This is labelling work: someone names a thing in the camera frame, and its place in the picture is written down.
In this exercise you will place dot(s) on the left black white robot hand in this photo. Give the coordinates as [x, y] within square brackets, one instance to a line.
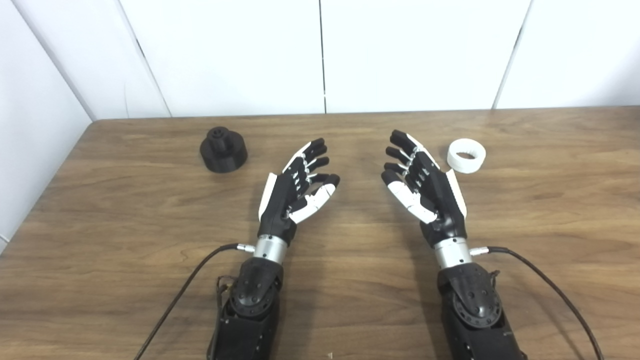
[280, 200]

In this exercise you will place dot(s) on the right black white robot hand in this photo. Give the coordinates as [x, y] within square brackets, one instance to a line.
[440, 200]

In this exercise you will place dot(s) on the round black stepped part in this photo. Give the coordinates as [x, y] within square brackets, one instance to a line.
[225, 155]

